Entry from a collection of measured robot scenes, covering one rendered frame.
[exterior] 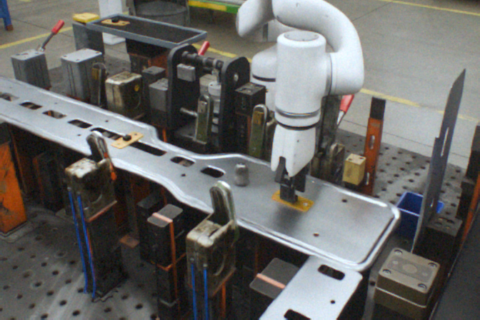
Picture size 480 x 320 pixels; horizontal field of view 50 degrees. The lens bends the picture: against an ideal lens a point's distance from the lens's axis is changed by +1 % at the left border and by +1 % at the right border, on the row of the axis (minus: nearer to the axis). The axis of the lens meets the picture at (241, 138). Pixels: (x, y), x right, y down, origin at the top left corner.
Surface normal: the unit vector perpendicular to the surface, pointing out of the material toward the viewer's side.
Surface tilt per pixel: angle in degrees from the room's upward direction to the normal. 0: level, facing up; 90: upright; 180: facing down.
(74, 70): 90
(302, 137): 89
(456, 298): 0
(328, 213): 0
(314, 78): 86
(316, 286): 0
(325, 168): 90
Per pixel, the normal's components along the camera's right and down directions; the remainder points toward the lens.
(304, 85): 0.10, 0.48
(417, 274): 0.00, -0.88
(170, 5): 0.53, 0.43
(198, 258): -0.55, 0.40
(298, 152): 0.77, 0.31
